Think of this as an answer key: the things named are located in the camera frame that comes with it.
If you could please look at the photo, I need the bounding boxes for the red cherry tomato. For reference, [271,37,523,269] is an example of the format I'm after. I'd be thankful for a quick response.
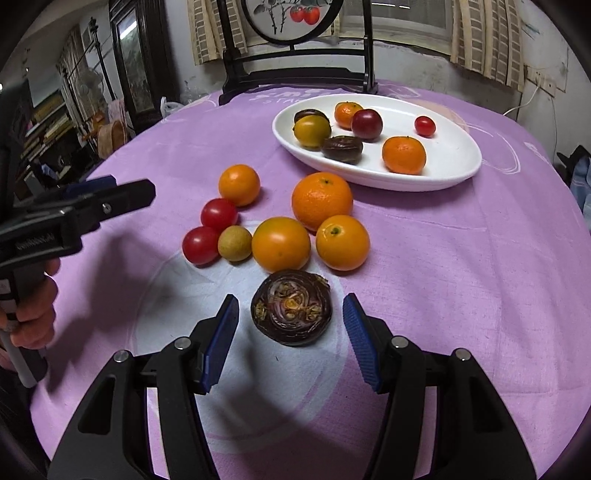
[181,226,219,267]
[200,198,239,233]
[415,115,437,138]

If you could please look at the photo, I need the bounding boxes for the small orange kumquat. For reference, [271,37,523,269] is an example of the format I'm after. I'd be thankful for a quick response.
[218,164,260,207]

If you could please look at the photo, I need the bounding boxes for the small green longan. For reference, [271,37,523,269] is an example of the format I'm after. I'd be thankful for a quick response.
[217,225,252,262]

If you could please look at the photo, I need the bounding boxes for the yellow orange fruit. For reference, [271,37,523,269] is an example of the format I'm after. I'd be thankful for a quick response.
[293,115,332,150]

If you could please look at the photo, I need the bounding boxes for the dark dried fruit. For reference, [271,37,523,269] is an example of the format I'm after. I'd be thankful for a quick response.
[250,269,332,347]
[321,135,363,164]

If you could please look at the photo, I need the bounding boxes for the dark purple passionfruit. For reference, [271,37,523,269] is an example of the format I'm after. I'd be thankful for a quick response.
[294,108,329,123]

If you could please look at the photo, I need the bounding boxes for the small orange fruit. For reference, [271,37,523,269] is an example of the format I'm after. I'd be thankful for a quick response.
[334,101,363,130]
[315,215,370,272]

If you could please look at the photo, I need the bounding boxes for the dark red plum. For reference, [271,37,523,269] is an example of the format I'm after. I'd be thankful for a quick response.
[351,109,384,141]

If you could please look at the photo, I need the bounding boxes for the large orange mandarin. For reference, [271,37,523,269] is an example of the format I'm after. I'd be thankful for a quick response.
[382,136,427,175]

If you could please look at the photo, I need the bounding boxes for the person's left hand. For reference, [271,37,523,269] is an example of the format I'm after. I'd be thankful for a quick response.
[10,258,61,350]

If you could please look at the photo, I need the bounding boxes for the wicker basket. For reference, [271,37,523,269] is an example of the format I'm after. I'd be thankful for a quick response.
[97,119,128,160]

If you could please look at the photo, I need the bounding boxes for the white plastic bag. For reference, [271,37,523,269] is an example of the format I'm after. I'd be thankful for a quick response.
[160,97,184,119]

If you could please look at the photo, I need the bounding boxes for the dark framed painting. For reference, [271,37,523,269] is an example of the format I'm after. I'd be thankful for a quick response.
[108,0,179,133]

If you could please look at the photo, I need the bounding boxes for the purple tablecloth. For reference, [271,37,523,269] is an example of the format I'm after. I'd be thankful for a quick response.
[31,84,590,479]

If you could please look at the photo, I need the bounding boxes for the left checkered curtain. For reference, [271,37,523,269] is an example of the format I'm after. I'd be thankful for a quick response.
[186,0,247,65]

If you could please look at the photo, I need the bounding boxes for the checkered curtain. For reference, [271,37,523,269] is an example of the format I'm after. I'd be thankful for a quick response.
[450,0,525,92]
[186,0,247,65]

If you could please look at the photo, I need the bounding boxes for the white oval plate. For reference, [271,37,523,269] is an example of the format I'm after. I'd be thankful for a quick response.
[271,93,483,192]

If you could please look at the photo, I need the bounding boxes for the blue clothes pile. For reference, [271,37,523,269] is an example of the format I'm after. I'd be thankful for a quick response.
[557,145,591,224]

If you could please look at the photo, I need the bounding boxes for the right checkered curtain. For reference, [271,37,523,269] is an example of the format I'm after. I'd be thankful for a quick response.
[450,0,525,92]

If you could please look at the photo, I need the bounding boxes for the white power cable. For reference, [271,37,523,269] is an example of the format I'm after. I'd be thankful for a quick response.
[500,82,562,153]

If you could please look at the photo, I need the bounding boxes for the wall power socket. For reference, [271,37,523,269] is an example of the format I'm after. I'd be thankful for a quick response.
[526,66,557,97]

